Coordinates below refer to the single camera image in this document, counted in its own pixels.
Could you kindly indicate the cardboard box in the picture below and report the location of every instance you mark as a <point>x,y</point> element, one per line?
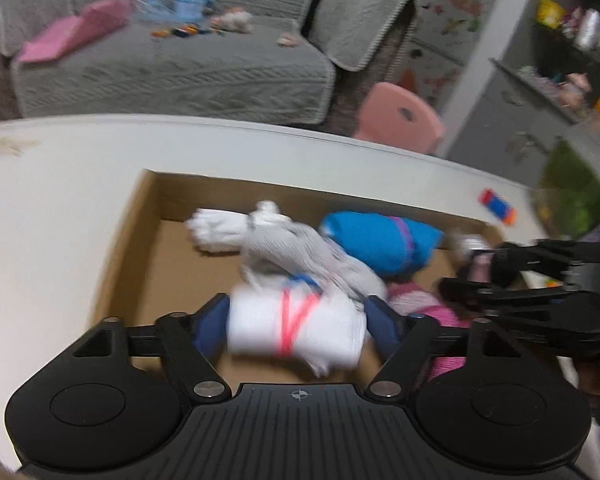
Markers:
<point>145,270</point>

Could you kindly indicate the grey covered sofa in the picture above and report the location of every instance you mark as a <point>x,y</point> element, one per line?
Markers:
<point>180,75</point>

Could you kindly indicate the small toy cars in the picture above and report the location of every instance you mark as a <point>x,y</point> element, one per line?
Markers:
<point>185,32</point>

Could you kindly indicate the grey cabinet shelf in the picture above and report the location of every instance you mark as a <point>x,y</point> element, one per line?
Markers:
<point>525,110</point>

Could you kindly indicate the white desktop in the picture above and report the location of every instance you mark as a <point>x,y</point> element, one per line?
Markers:
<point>45,200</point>

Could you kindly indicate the pink chair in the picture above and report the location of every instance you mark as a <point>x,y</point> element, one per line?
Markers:
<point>400,115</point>

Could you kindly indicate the white cylinder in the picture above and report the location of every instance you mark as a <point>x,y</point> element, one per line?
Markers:
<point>589,30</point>

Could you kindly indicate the light pink sock bundle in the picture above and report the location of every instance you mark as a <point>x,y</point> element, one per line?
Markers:
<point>467,245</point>

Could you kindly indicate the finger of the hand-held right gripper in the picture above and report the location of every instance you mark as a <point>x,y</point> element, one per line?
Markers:
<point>480,292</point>
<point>555,252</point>

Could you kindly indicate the yellow toy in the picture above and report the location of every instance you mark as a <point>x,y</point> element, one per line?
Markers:
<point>550,12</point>

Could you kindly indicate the toys on sofa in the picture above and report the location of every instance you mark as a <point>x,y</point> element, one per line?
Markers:
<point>185,4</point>

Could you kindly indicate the green glass jar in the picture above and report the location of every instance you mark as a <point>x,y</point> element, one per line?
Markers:
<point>575,195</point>

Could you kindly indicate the grey sock bundle blue stripe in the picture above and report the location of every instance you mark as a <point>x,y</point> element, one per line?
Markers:
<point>325,260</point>

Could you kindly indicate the pink plush toy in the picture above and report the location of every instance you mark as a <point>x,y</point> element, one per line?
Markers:
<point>232,20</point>

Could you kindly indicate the small pink toy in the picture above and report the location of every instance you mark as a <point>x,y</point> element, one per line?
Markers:
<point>287,40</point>

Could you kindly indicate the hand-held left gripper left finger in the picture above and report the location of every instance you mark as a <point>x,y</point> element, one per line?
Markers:
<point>212,325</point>

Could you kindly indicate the orange blue toy dart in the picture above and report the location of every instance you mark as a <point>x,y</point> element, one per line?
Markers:
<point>497,205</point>

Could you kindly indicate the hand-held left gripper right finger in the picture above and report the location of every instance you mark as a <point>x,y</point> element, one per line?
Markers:
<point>382,325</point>

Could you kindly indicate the white sock bundle pink band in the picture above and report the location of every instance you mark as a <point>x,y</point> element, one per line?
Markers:
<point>265,325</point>

